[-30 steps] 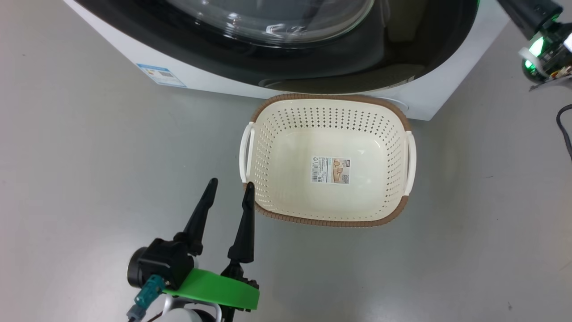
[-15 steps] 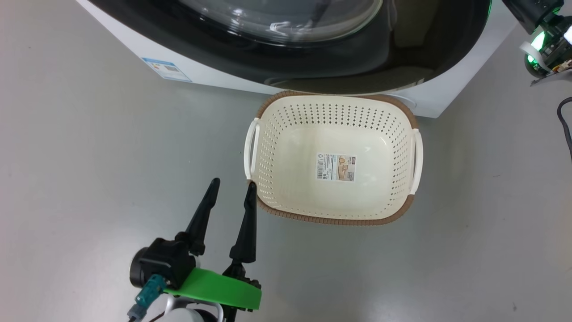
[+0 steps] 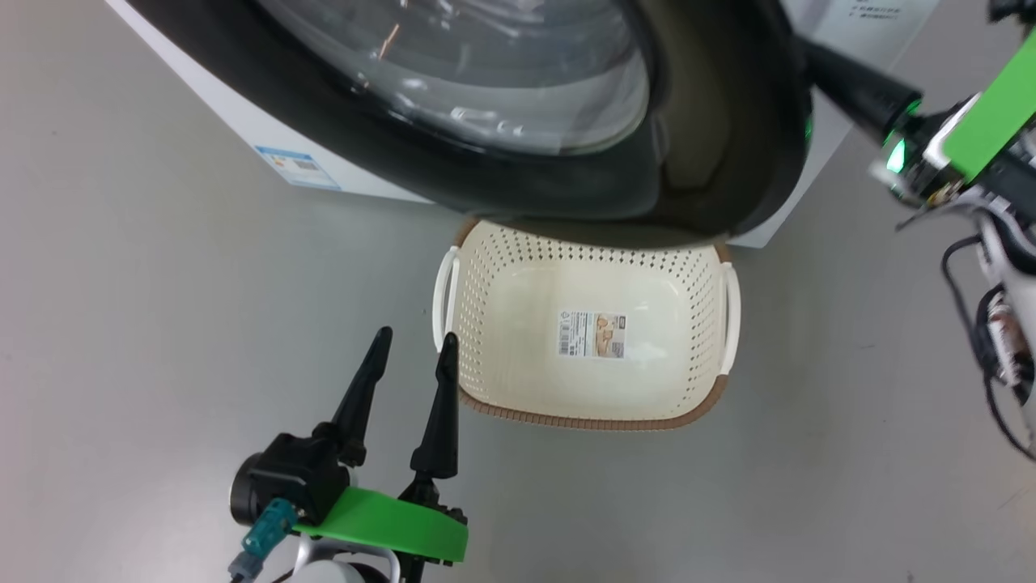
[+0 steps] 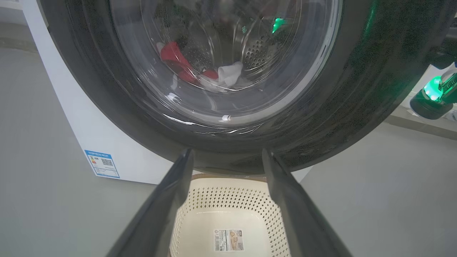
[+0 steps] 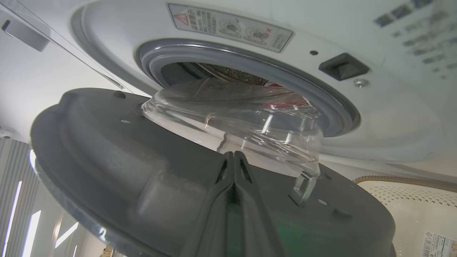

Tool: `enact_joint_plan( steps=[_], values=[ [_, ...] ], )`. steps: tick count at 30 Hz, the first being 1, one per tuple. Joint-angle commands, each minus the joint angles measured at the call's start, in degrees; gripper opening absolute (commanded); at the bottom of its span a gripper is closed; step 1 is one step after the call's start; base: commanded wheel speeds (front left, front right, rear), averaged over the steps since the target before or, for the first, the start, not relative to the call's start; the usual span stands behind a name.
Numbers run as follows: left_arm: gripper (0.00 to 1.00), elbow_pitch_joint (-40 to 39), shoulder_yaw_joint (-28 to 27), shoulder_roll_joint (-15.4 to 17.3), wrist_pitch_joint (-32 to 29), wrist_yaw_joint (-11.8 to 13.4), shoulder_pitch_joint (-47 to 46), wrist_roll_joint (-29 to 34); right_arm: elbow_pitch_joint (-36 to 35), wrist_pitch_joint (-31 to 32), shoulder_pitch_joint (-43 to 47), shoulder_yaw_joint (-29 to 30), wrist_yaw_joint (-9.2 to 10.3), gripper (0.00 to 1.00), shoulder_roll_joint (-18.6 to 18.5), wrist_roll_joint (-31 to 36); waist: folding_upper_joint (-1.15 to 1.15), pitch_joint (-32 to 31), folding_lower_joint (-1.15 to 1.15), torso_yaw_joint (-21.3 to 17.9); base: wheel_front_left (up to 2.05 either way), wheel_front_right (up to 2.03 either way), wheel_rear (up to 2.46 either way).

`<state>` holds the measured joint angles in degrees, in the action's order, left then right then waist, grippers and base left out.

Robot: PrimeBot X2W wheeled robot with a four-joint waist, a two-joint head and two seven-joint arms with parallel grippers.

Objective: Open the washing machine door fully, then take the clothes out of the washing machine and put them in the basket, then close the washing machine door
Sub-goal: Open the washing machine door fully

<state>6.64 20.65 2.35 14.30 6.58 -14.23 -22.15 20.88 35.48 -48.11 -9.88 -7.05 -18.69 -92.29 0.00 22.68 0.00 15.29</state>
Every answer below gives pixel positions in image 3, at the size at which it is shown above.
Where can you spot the blue energy label sticker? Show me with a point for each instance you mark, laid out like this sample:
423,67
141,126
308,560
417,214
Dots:
297,168

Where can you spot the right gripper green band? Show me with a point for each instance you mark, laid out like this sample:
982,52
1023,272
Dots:
983,134

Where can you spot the white front-load washing machine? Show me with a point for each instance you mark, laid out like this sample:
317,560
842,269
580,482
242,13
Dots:
235,113

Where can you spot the printed paper basket label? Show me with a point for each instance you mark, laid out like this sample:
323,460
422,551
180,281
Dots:
591,334

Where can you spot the dark round glass washer door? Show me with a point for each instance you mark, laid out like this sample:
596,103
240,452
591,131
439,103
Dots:
720,121

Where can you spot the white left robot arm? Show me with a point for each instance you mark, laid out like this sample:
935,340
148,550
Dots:
340,567

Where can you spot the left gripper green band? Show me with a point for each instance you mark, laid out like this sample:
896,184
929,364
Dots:
380,522

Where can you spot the cream perforated laundry basket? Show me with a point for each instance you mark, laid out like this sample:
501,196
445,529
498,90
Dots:
518,324

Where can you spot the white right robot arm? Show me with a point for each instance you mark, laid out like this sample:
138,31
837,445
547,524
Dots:
1012,279

